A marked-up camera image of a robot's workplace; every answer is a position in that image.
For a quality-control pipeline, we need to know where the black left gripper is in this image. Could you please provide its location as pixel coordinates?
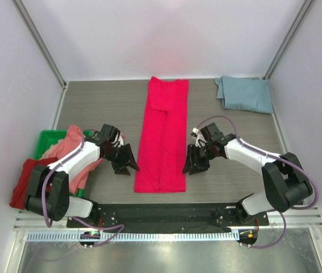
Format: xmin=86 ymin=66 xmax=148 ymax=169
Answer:
xmin=103 ymin=143 xmax=139 ymax=175

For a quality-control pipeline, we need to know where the hot pink t shirt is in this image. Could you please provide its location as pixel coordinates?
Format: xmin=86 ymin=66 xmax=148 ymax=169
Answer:
xmin=134 ymin=77 xmax=189 ymax=193

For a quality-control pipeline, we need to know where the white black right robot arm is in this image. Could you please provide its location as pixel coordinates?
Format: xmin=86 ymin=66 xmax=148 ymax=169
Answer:
xmin=134 ymin=123 xmax=313 ymax=225

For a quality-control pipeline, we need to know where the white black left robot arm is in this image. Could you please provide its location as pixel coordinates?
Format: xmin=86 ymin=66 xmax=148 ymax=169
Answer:
xmin=24 ymin=124 xmax=139 ymax=228

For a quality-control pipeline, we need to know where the salmon pink t shirt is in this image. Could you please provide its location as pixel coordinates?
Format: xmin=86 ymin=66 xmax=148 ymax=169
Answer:
xmin=34 ymin=125 xmax=103 ymax=197

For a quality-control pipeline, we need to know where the green plastic bin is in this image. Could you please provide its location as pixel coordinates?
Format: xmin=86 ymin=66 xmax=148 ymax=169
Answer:
xmin=34 ymin=125 xmax=97 ymax=197

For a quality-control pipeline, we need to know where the folded blue t shirt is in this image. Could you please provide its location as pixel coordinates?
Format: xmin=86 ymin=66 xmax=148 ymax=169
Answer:
xmin=214 ymin=76 xmax=274 ymax=114

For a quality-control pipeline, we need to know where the dark red t shirt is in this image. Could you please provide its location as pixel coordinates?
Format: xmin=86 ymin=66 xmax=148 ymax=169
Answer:
xmin=9 ymin=157 xmax=57 ymax=210

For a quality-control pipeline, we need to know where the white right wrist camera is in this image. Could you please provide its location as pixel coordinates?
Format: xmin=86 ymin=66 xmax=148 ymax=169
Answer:
xmin=191 ymin=127 xmax=207 ymax=148

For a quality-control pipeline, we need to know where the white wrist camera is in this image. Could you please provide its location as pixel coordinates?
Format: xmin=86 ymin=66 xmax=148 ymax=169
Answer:
xmin=191 ymin=127 xmax=207 ymax=148
xmin=112 ymin=132 xmax=124 ymax=148

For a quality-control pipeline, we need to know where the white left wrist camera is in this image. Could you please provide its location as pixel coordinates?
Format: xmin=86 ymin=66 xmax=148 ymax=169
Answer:
xmin=112 ymin=132 xmax=124 ymax=148

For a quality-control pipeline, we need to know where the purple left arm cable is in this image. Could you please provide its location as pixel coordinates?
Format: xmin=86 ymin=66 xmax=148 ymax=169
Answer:
xmin=42 ymin=130 xmax=125 ymax=246

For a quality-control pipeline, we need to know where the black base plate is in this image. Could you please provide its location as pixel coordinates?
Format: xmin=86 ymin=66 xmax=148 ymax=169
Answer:
xmin=82 ymin=203 xmax=269 ymax=234

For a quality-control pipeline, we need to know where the slotted white cable duct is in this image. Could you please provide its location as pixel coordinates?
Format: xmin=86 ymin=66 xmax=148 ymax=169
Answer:
xmin=26 ymin=230 xmax=239 ymax=243

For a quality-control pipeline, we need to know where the aluminium frame rail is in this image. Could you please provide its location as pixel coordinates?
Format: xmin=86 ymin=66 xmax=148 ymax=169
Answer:
xmin=12 ymin=205 xmax=322 ymax=231

